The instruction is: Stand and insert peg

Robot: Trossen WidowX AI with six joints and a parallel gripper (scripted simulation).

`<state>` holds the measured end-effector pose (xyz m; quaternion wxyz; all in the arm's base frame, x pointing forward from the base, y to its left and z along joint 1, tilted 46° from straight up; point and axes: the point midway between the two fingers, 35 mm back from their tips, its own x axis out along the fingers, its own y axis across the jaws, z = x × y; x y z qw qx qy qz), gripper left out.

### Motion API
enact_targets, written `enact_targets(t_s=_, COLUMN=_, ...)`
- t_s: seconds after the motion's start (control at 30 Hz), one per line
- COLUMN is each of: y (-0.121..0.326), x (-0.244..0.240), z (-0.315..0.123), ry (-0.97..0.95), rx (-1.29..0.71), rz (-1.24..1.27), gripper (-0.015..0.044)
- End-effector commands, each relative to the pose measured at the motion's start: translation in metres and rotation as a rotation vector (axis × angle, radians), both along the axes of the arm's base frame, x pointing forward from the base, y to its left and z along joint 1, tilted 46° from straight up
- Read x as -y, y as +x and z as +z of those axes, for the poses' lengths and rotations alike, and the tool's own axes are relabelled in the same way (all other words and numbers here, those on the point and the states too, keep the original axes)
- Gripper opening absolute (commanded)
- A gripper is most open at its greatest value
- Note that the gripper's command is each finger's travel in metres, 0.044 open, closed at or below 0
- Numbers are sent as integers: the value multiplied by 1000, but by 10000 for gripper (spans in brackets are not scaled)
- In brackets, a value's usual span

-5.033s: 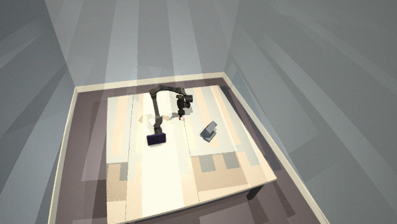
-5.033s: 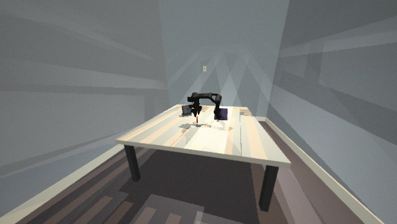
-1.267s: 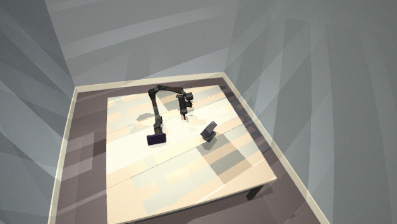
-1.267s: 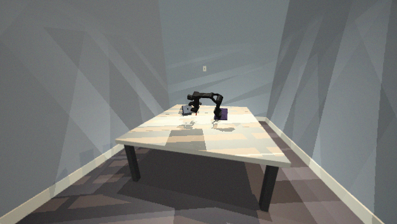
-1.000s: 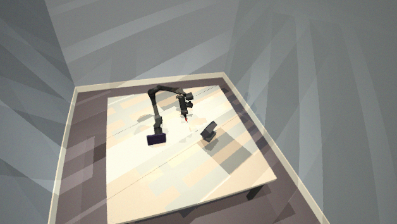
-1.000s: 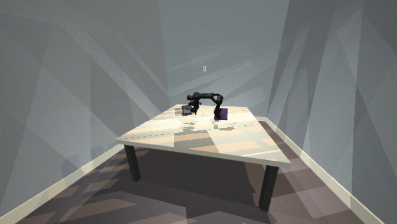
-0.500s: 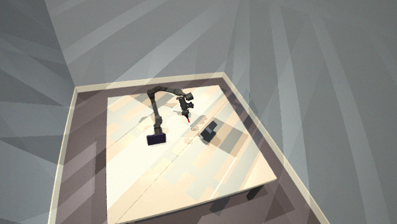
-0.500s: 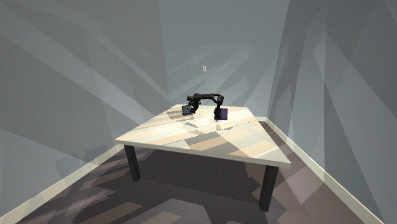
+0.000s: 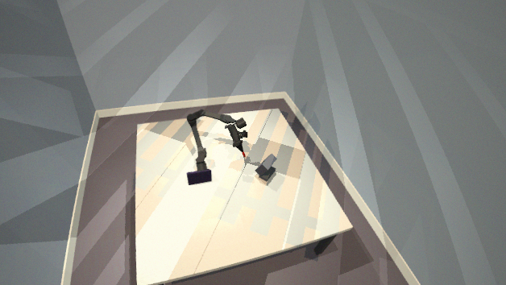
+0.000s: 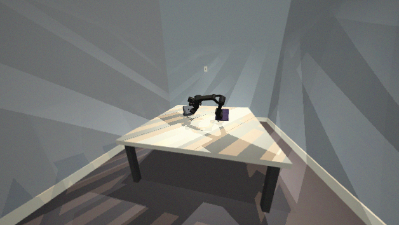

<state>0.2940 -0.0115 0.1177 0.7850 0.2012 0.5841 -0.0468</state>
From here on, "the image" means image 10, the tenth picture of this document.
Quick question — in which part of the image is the grey sloped panel with hole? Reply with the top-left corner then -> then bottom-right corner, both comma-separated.
182,106 -> 193,116

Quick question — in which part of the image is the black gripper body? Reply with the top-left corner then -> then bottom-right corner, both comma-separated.
190,103 -> 202,114

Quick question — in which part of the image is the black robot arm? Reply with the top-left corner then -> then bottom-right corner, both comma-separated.
188,94 -> 226,119

